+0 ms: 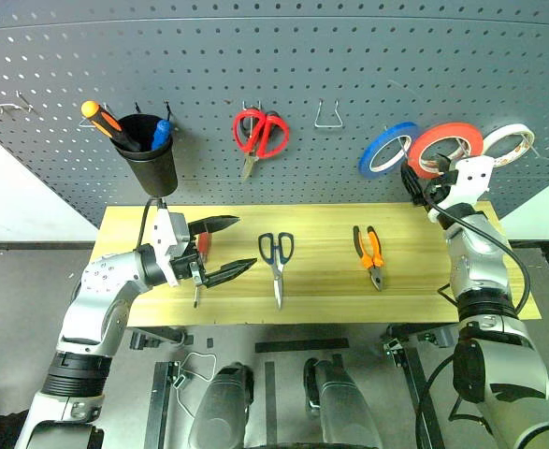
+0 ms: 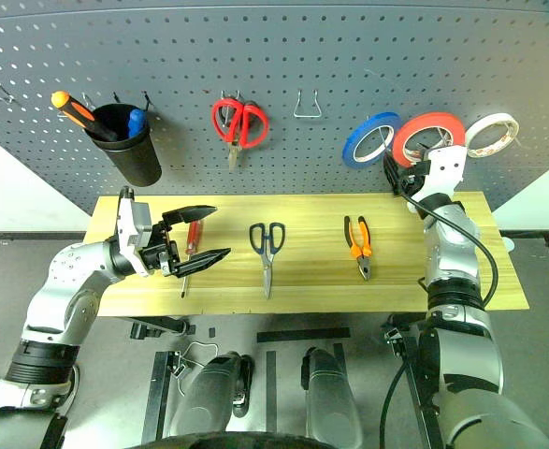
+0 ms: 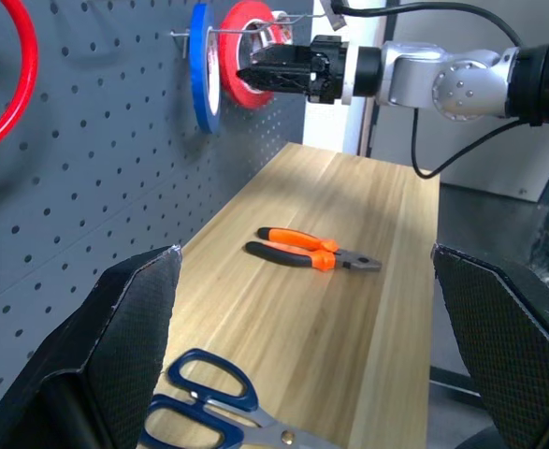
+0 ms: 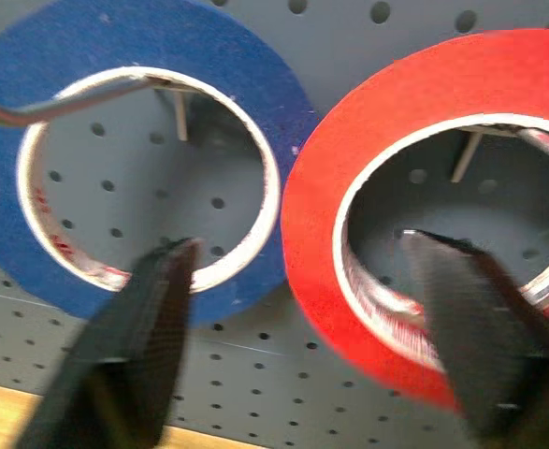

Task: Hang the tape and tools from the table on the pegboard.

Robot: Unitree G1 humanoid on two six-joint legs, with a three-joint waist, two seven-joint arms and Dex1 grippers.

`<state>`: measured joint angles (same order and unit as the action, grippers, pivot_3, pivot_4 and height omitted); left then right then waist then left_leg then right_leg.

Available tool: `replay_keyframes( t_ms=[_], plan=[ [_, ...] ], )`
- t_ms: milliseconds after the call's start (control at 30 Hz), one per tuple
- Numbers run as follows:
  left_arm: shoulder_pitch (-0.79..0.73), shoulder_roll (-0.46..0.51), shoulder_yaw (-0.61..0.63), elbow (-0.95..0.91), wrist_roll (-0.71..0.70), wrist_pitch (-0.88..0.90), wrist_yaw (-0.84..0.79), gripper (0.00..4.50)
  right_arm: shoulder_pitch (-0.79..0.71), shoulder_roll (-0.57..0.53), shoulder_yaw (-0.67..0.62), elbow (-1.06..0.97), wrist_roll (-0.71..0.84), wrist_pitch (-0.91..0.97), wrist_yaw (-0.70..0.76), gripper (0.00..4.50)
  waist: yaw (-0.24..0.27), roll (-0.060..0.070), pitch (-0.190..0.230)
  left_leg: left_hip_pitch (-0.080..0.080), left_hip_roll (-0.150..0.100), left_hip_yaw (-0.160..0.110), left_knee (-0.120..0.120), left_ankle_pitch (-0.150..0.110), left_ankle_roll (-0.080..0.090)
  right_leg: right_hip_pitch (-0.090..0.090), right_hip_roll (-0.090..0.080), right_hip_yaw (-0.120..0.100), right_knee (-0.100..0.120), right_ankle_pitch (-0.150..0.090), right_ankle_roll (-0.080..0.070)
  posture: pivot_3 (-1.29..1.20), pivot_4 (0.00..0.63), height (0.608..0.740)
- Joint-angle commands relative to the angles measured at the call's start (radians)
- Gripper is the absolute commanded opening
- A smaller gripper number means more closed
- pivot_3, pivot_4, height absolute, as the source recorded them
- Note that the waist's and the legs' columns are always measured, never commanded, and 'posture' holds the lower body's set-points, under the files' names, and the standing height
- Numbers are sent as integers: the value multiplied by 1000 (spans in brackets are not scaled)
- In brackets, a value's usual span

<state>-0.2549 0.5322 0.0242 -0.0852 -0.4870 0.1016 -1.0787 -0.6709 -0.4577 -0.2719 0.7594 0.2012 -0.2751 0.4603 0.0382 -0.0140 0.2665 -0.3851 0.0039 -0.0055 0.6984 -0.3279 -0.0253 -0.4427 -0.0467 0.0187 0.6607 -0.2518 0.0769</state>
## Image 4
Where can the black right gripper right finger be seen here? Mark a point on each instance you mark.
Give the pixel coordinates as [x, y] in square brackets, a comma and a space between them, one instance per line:
[480, 346]

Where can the red tape roll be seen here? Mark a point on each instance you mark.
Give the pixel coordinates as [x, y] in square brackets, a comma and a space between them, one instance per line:
[316, 206]

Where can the blue tape roll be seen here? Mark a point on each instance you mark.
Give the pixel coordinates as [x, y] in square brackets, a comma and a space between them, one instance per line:
[236, 61]

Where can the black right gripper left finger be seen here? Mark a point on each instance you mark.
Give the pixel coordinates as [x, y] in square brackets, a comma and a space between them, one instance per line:
[115, 365]

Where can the grey metal pegboard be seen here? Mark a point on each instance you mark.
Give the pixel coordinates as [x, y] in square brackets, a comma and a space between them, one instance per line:
[264, 379]

